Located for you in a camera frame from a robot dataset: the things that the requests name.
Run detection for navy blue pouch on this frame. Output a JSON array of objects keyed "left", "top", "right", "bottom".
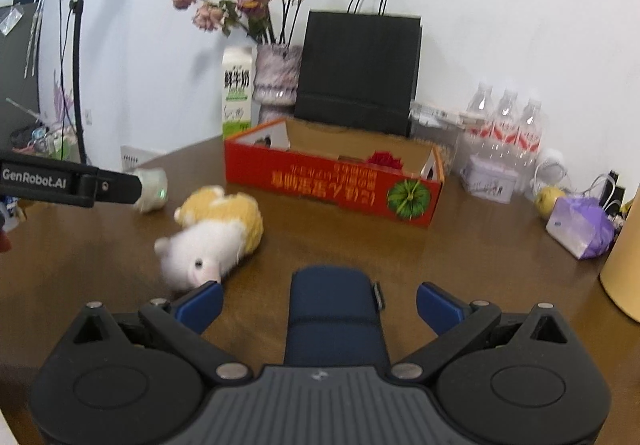
[{"left": 283, "top": 265, "right": 391, "bottom": 369}]

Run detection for black small device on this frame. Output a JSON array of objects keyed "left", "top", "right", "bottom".
[{"left": 604, "top": 170, "right": 627, "bottom": 217}]

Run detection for dark board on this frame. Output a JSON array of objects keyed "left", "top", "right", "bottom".
[{"left": 0, "top": 0, "right": 47, "bottom": 157}]

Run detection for white cable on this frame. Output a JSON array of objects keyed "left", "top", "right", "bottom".
[{"left": 584, "top": 173, "right": 622, "bottom": 212}]

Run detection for black paper bag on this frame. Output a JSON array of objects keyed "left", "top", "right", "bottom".
[{"left": 293, "top": 0, "right": 424, "bottom": 139}]

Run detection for yellow fruit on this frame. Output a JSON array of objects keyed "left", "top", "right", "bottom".
[{"left": 535, "top": 184, "right": 569, "bottom": 220}]

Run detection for white board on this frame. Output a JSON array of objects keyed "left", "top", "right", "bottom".
[{"left": 119, "top": 144, "right": 164, "bottom": 172}]

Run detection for white printed tin box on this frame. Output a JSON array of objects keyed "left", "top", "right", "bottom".
[{"left": 459, "top": 154, "right": 519, "bottom": 204}]

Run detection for cluttered small desk items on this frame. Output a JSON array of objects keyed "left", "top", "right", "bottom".
[{"left": 5, "top": 95, "right": 82, "bottom": 162}]

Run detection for black light stand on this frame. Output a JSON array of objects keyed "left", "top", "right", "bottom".
[{"left": 69, "top": 0, "right": 104, "bottom": 165}]

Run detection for tan cylinder bottle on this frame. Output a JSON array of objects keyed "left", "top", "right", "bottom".
[{"left": 599, "top": 189, "right": 640, "bottom": 319}]

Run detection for yellow and white plush toy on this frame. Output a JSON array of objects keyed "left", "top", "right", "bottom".
[{"left": 153, "top": 184, "right": 265, "bottom": 291}]

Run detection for small white fan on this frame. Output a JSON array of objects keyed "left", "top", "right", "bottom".
[{"left": 531, "top": 148, "right": 567, "bottom": 199}]

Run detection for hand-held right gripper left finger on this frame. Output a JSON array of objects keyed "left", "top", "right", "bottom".
[{"left": 59, "top": 280, "right": 254, "bottom": 386}]

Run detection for pink marbled vase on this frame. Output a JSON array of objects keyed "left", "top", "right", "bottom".
[{"left": 252, "top": 43, "right": 304, "bottom": 127}]

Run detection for red cardboard box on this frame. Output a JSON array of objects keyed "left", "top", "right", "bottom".
[{"left": 223, "top": 117, "right": 445, "bottom": 229}]

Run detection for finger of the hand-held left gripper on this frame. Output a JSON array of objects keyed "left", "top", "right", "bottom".
[{"left": 94, "top": 168, "right": 143, "bottom": 205}]

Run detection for clear grain container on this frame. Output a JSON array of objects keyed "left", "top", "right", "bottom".
[{"left": 409, "top": 117, "right": 461, "bottom": 177}]

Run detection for red fabric flower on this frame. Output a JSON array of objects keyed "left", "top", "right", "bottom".
[{"left": 366, "top": 150, "right": 405, "bottom": 170}]

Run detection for white and red flat box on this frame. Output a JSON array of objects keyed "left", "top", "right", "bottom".
[{"left": 410, "top": 100, "right": 471, "bottom": 127}]

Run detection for purple tissue pack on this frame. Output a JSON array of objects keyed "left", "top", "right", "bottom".
[{"left": 544, "top": 196, "right": 616, "bottom": 260}]

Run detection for three water bottles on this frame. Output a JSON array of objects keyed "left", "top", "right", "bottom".
[{"left": 457, "top": 125, "right": 544, "bottom": 177}]

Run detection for white green milk carton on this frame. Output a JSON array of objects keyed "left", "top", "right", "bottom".
[{"left": 221, "top": 46, "right": 255, "bottom": 141}]

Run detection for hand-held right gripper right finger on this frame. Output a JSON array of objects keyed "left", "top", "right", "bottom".
[{"left": 390, "top": 282, "right": 584, "bottom": 386}]

